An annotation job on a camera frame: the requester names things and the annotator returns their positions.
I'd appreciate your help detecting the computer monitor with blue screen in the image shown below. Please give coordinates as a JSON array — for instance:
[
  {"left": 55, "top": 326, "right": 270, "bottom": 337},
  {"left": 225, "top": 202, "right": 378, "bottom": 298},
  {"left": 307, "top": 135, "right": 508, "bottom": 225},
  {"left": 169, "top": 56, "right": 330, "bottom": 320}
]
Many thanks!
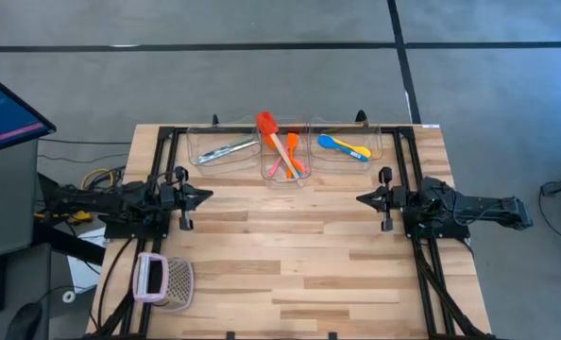
[{"left": 0, "top": 65, "right": 58, "bottom": 158}]

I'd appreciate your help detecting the grey cabinet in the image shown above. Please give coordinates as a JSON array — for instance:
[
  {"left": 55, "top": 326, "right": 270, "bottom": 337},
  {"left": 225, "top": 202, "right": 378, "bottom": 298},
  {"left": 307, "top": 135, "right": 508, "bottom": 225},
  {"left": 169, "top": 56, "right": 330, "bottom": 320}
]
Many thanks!
[{"left": 0, "top": 139, "right": 41, "bottom": 262}]

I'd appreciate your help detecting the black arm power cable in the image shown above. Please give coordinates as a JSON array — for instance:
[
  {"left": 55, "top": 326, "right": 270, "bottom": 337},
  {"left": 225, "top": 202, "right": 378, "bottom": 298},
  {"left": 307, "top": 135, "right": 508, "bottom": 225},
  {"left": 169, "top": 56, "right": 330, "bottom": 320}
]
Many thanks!
[{"left": 95, "top": 237, "right": 136, "bottom": 332}]

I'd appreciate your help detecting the green-handled metal knife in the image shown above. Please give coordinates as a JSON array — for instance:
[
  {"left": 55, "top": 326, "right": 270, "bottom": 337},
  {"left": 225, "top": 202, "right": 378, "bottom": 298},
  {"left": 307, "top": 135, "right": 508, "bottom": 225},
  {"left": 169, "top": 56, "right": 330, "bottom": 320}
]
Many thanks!
[{"left": 216, "top": 134, "right": 257, "bottom": 151}]

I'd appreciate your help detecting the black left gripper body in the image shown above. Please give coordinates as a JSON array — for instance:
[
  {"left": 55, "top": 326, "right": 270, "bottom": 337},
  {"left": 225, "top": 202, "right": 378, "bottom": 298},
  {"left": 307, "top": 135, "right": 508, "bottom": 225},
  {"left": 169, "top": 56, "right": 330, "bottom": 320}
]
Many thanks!
[{"left": 160, "top": 165, "right": 195, "bottom": 231}]

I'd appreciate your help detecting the white paper sheet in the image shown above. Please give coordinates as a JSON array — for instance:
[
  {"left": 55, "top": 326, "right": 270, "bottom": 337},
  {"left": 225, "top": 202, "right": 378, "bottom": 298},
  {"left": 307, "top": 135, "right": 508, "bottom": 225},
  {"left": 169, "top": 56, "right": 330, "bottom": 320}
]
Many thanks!
[{"left": 66, "top": 229, "right": 106, "bottom": 295}]

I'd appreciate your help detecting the wide clear plastic bin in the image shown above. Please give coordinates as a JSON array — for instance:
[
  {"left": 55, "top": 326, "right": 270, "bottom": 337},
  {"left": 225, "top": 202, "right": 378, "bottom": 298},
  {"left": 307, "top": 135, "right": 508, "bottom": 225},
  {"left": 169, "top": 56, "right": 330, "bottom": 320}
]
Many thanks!
[
  {"left": 307, "top": 115, "right": 384, "bottom": 170},
  {"left": 185, "top": 117, "right": 263, "bottom": 170}
]

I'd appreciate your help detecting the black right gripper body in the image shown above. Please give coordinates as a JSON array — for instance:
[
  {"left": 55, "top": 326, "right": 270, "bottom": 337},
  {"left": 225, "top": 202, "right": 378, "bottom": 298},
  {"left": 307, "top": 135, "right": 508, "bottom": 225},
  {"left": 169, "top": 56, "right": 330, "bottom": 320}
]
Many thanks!
[{"left": 377, "top": 165, "right": 409, "bottom": 232}]

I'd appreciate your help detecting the yellow cable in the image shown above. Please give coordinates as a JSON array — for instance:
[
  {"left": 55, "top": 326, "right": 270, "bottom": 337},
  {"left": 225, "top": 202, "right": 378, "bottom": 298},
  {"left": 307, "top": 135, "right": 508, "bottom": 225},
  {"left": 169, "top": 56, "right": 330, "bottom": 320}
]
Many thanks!
[{"left": 34, "top": 167, "right": 116, "bottom": 224}]

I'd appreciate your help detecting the pink mesh basket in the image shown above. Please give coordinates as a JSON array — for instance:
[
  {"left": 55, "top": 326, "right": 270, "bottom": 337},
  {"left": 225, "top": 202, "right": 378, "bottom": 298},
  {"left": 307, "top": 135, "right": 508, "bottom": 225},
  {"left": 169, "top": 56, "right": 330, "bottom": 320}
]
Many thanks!
[{"left": 132, "top": 251, "right": 196, "bottom": 314}]

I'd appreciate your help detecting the black aluminium table frame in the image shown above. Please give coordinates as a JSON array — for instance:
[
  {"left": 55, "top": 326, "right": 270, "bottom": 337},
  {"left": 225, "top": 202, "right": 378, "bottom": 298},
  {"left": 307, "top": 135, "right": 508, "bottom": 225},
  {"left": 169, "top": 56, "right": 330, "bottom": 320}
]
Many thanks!
[{"left": 85, "top": 124, "right": 499, "bottom": 340}]

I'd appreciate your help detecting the black beam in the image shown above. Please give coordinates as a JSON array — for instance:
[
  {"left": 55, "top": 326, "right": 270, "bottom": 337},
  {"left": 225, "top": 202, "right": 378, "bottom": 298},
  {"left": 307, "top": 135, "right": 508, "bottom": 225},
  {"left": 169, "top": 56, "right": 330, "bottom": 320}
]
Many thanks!
[{"left": 32, "top": 220, "right": 108, "bottom": 266}]

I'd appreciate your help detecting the blue silicone spoon with label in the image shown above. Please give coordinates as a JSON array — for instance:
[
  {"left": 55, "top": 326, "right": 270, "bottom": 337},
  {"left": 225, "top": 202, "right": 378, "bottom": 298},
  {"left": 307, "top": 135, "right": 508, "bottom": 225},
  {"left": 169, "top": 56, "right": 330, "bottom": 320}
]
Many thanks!
[{"left": 317, "top": 133, "right": 370, "bottom": 163}]

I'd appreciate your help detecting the black floor cable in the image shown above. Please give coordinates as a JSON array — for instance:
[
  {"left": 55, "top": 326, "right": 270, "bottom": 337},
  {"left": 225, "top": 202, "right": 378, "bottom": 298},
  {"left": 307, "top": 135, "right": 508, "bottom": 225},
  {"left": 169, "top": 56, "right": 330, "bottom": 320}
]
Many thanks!
[
  {"left": 537, "top": 180, "right": 561, "bottom": 245},
  {"left": 37, "top": 136, "right": 131, "bottom": 146}
]

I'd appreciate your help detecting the narrow clear plastic bin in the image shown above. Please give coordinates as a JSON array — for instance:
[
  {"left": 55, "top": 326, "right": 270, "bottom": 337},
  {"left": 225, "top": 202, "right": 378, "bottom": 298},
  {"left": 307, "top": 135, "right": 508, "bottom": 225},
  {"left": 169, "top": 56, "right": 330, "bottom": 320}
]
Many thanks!
[{"left": 256, "top": 114, "right": 313, "bottom": 185}]

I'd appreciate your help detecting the yellow silicone spoon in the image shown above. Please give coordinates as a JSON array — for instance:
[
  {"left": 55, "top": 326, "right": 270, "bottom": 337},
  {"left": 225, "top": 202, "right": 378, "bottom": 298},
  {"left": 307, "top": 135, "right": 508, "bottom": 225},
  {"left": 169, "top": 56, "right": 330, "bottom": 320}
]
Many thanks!
[{"left": 330, "top": 136, "right": 372, "bottom": 159}]

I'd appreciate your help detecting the black computer mouse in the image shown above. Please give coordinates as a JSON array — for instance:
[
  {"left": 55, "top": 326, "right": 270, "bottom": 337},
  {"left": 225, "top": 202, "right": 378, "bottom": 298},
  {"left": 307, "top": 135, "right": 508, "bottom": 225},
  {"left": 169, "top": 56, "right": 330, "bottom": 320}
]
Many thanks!
[{"left": 5, "top": 301, "right": 43, "bottom": 340}]

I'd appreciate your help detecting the pink silicone spatula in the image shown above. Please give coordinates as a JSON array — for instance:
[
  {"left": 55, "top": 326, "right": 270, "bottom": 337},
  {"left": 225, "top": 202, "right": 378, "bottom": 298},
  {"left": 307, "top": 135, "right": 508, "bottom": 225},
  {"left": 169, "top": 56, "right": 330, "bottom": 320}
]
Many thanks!
[
  {"left": 267, "top": 157, "right": 286, "bottom": 179},
  {"left": 264, "top": 135, "right": 307, "bottom": 175}
]

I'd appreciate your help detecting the blue-handled metal knife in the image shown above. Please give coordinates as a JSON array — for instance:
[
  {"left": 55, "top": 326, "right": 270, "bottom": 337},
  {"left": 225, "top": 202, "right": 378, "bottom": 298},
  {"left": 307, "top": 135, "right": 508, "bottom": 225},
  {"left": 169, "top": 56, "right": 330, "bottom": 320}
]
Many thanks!
[{"left": 198, "top": 140, "right": 260, "bottom": 162}]

